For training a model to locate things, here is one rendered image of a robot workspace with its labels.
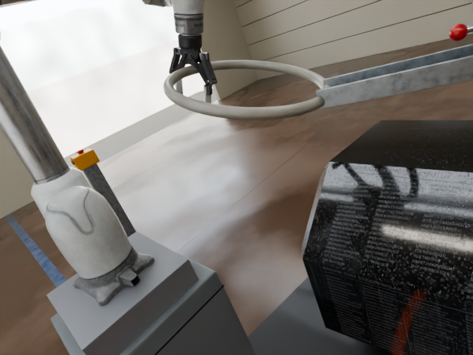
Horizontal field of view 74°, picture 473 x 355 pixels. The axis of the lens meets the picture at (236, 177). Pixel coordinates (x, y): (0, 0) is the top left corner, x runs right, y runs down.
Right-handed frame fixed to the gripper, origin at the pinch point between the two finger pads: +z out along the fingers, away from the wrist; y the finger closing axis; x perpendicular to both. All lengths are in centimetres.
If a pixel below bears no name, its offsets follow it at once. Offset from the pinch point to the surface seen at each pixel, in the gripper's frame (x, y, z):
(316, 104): -4.1, 47.0, -9.8
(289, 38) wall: 687, -337, 105
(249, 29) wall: 696, -468, 101
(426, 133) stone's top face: 39, 69, 7
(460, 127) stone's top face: 41, 78, 3
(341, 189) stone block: 14, 53, 23
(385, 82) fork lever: 3, 60, -16
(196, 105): -24.2, 25.1, -10.0
